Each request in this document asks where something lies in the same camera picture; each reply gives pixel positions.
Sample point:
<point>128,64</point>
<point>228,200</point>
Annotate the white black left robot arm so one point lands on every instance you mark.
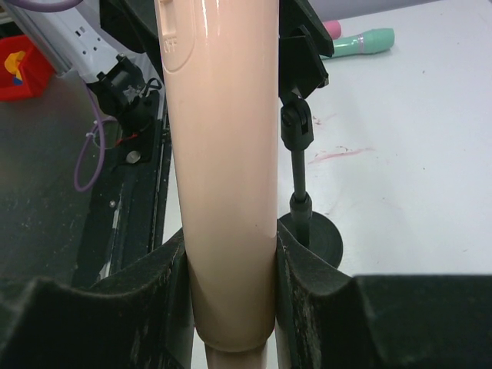
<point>117,82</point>

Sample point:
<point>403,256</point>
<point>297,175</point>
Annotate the red storage bin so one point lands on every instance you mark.
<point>25,72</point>

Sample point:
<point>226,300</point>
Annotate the green toy microphone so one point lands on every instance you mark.
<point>370,42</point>

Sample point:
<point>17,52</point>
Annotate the peach toy microphone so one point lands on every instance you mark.
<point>220,64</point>

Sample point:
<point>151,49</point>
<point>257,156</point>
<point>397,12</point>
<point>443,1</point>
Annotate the pink toy microphone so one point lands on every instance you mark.
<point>333,28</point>

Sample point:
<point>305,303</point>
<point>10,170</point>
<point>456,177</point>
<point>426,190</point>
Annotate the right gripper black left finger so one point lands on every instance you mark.
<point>139,317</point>

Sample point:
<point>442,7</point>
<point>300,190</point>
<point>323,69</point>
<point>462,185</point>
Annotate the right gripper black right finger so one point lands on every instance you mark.
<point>326,319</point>

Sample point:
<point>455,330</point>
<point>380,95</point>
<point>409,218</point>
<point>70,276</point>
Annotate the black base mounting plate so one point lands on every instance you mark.
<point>127,209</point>

